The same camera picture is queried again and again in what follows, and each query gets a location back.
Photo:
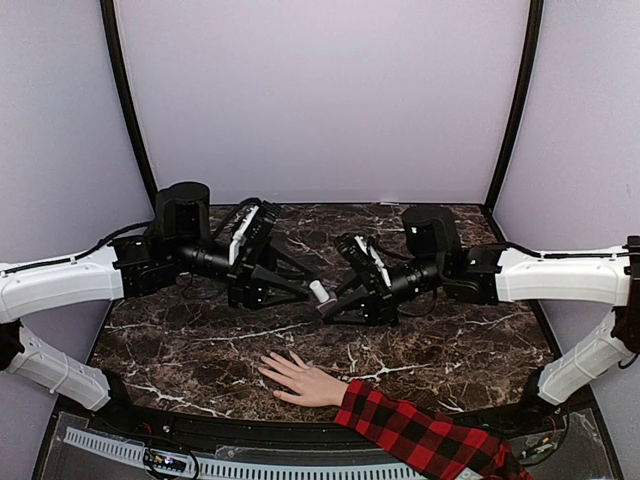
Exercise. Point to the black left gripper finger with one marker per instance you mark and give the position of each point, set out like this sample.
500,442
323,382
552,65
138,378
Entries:
283,263
269,288

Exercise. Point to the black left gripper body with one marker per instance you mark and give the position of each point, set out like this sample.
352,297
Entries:
238,281

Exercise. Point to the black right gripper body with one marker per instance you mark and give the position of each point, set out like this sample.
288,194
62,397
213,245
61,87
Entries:
431,269

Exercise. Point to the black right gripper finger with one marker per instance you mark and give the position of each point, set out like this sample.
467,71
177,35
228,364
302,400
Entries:
353,287
355,312

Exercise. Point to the red plaid sleeve forearm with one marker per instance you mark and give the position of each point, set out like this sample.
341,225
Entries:
433,445

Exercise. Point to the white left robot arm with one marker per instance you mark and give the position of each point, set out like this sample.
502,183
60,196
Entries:
138,261

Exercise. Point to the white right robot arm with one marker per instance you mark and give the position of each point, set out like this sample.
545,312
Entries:
493,274

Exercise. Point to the mannequin hand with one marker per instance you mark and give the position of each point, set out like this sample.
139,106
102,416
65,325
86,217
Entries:
302,384

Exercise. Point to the small green circuit board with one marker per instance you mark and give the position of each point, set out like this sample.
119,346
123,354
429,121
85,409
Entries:
160,461

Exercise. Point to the right wiring board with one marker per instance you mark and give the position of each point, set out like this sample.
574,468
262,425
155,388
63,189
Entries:
540,450

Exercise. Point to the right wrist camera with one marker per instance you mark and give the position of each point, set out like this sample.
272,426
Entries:
362,257

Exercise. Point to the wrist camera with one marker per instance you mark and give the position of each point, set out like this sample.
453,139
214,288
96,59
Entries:
253,228
362,257

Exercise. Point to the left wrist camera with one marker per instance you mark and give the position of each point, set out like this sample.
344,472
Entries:
253,228

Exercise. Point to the black front table rail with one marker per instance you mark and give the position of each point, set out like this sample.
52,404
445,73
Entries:
208,432

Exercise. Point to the grey slotted cable duct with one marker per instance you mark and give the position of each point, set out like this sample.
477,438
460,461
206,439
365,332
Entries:
129,452

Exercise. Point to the black left frame post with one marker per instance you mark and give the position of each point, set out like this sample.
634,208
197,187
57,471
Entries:
126,100

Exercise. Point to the black frame post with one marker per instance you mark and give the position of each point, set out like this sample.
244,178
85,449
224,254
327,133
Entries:
521,89
126,100

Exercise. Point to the black right frame post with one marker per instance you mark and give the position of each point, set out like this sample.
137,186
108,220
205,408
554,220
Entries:
521,89

